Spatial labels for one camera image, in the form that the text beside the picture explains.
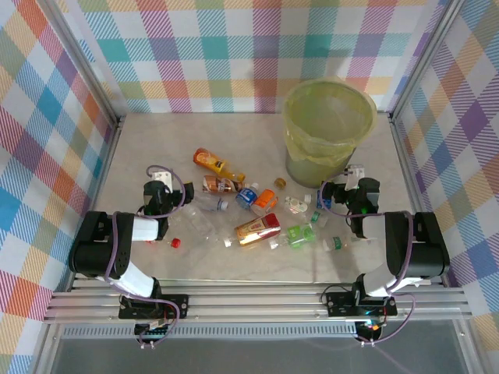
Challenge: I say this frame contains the brown Nescafe coffee bottle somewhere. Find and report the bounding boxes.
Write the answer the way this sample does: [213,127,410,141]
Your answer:
[201,175,246,195]

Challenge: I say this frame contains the clear bottle blue-white cap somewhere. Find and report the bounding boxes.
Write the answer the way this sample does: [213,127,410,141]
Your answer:
[193,193,230,213]

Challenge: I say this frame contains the orange juice bottle yellow cap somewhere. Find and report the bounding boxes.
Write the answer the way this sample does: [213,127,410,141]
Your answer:
[192,146,246,183]

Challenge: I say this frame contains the green plastic bottle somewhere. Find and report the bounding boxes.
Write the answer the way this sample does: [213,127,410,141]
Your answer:
[268,223,317,251]

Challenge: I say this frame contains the blue Pocari Sweat bottle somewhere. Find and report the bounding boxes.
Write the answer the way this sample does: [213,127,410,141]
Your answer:
[234,182,261,210]

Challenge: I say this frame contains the clear bottle orange label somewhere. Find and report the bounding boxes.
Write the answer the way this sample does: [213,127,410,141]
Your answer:
[250,188,280,217]

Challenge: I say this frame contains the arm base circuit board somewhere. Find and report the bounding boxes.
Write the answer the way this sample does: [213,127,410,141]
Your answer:
[134,319,172,339]
[355,318,386,339]

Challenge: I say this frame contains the grey-green mesh bin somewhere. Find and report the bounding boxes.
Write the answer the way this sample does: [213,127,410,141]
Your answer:
[283,77,378,189]

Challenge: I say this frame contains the yellow plastic bin liner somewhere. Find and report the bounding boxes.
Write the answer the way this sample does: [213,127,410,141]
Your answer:
[282,76,378,164]

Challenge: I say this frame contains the small clear bottle flower label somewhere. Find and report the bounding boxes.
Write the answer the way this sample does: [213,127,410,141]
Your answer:
[283,193,313,216]

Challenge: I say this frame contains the slotted metal strip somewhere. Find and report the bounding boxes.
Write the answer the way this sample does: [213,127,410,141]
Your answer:
[58,325,391,340]

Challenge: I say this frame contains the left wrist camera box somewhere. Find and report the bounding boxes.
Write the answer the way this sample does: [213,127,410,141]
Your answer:
[150,169,174,192]

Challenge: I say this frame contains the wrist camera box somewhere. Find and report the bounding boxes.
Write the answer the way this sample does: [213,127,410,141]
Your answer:
[150,169,174,192]
[345,164,366,191]

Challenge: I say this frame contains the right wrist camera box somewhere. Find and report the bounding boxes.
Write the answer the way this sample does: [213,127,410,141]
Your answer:
[345,164,366,191]

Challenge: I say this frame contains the aluminium side rail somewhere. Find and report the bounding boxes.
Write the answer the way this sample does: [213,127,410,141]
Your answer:
[68,115,128,291]
[389,112,451,288]

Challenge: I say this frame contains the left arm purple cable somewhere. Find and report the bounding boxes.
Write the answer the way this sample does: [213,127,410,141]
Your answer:
[103,164,186,348]

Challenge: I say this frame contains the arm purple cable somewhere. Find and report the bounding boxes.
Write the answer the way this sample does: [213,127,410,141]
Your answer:
[316,177,417,348]
[103,164,186,348]

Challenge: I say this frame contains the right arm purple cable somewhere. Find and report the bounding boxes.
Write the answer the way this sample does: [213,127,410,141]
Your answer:
[316,177,417,348]

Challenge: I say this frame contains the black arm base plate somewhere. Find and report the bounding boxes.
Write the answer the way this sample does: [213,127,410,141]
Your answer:
[118,294,190,321]
[325,291,398,317]

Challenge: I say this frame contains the aluminium mounting rail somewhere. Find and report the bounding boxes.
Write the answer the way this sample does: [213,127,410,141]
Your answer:
[41,272,473,325]

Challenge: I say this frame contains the aluminium frame post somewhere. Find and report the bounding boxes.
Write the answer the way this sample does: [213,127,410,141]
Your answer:
[388,0,471,120]
[37,0,128,125]

